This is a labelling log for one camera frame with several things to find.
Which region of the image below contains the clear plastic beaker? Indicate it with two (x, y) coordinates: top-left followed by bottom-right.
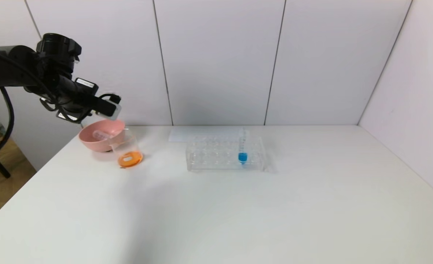
(109, 129), (144, 169)

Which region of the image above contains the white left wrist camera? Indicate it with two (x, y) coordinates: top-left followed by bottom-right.
(108, 103), (123, 121)

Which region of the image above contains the white paper sheet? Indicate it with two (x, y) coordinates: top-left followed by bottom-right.
(169, 127), (246, 143)

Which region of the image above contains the blue pigment test tube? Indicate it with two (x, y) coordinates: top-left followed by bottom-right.
(238, 127), (248, 165)

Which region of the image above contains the pink plastic bowl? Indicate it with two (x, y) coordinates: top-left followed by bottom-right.
(78, 119), (126, 153)

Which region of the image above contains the clear acrylic test tube rack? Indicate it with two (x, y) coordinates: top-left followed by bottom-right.
(186, 134), (267, 172)

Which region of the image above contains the red pigment test tube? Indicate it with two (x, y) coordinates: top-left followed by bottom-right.
(92, 129), (115, 141)

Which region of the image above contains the thin black camera cable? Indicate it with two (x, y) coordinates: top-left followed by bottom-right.
(40, 93), (121, 123)

